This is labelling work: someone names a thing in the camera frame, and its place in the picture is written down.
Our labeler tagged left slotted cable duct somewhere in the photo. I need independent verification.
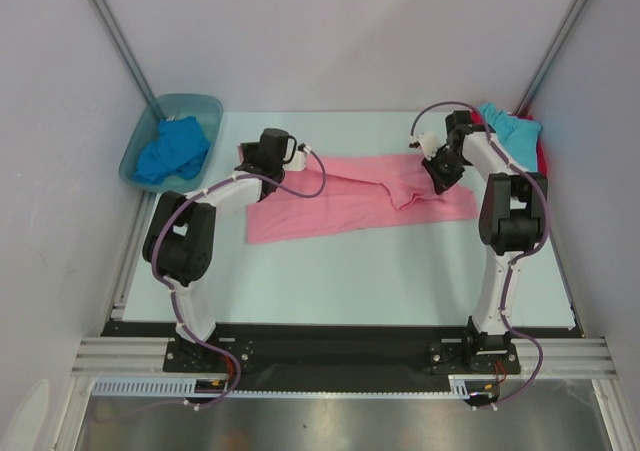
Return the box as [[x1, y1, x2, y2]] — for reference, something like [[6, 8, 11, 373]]
[[93, 377, 228, 398]]

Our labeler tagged front aluminium rail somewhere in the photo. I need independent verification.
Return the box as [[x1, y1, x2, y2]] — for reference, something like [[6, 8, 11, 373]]
[[72, 337, 617, 380]]

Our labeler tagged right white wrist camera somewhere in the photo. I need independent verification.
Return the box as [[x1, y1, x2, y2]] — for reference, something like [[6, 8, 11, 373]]
[[409, 132, 442, 160]]

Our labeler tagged left aluminium corner post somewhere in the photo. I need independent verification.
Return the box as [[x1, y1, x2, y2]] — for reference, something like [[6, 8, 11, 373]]
[[87, 0, 155, 104]]

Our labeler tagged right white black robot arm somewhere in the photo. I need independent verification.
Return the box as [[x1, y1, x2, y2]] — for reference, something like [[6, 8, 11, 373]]
[[417, 111, 549, 372]]

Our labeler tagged right aluminium corner post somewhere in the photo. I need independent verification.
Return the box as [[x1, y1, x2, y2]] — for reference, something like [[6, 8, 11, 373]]
[[515, 0, 591, 116]]

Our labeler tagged teal plastic bin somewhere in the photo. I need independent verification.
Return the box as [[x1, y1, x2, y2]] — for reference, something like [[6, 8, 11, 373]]
[[119, 94, 223, 193]]

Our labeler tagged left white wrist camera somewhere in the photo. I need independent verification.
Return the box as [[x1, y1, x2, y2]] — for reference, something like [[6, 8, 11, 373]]
[[283, 144, 309, 172]]

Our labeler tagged red folded t shirt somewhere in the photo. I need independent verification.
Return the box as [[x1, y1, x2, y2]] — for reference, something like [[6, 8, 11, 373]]
[[520, 115, 548, 175]]

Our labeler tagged aluminium corner post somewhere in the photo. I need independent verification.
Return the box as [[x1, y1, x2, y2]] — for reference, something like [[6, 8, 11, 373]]
[[515, 0, 591, 116], [87, 0, 155, 104]]

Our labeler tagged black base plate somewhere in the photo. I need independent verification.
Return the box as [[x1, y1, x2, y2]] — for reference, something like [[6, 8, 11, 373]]
[[101, 320, 583, 394]]

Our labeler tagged blue crumpled t shirt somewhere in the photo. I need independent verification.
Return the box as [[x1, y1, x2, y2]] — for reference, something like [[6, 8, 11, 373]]
[[133, 116, 211, 185]]

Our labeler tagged slotted cable duct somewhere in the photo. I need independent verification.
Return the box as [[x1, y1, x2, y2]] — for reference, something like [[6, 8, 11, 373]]
[[93, 377, 228, 398], [449, 375, 502, 401]]

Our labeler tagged right slotted cable duct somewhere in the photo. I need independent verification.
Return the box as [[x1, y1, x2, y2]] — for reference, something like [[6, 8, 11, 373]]
[[449, 375, 502, 401]]

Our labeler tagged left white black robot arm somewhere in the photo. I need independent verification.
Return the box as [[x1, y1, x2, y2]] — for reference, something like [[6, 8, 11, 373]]
[[142, 128, 306, 371]]

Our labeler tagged teal folded t shirt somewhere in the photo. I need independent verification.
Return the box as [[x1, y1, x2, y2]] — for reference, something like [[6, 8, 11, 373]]
[[479, 103, 542, 172]]

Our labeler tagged pink t shirt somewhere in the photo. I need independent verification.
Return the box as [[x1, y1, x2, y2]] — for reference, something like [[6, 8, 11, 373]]
[[247, 154, 478, 244]]

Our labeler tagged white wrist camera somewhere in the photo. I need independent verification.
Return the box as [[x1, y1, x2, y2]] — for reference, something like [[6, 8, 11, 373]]
[[409, 132, 442, 160], [283, 144, 309, 172]]

